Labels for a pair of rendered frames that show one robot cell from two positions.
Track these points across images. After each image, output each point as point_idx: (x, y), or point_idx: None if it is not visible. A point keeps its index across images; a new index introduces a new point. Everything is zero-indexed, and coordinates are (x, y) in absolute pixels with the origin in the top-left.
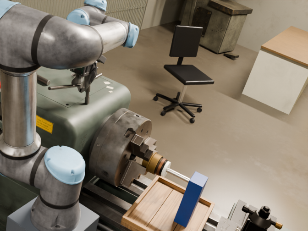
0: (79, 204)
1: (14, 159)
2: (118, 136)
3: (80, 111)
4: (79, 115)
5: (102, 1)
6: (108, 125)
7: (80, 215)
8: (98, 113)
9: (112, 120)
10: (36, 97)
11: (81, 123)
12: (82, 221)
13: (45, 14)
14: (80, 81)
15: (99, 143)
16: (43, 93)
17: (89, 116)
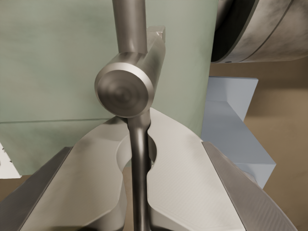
0: (245, 165)
1: None
2: (296, 41)
3: (173, 101)
4: (182, 120)
5: None
6: (261, 28)
7: (254, 174)
8: (212, 19)
9: (275, 4)
10: (30, 143)
11: (198, 123)
12: (259, 179)
13: None
14: (128, 160)
15: (233, 61)
16: (12, 112)
17: (201, 82)
